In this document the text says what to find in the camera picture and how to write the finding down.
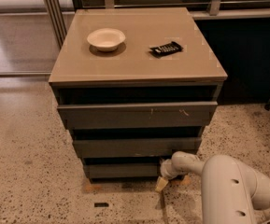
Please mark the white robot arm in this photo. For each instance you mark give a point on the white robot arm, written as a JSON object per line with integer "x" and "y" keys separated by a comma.
{"x": 231, "y": 191}

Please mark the black remote control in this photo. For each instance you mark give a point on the black remote control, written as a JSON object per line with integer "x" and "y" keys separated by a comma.
{"x": 167, "y": 49}

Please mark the white ceramic bowl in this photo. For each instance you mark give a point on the white ceramic bowl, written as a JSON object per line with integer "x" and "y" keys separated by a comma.
{"x": 106, "y": 39}

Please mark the grey aluminium post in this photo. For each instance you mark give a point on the grey aluminium post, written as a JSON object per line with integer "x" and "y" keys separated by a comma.
{"x": 57, "y": 20}

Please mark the grey middle drawer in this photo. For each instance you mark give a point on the grey middle drawer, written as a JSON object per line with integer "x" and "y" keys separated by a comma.
{"x": 153, "y": 147}

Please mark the grey drawer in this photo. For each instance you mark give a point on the grey drawer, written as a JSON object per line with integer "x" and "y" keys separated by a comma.
{"x": 152, "y": 115}
{"x": 121, "y": 170}
{"x": 153, "y": 147}

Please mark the grey top drawer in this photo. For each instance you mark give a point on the grey top drawer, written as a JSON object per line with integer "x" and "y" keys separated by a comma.
{"x": 152, "y": 115}

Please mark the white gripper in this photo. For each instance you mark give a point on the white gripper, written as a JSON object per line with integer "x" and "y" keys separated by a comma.
{"x": 165, "y": 169}

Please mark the grey bottom drawer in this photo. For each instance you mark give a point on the grey bottom drawer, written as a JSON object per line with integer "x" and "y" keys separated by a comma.
{"x": 121, "y": 170}

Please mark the grey three-drawer cabinet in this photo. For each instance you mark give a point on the grey three-drawer cabinet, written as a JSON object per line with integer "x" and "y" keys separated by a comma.
{"x": 131, "y": 74}

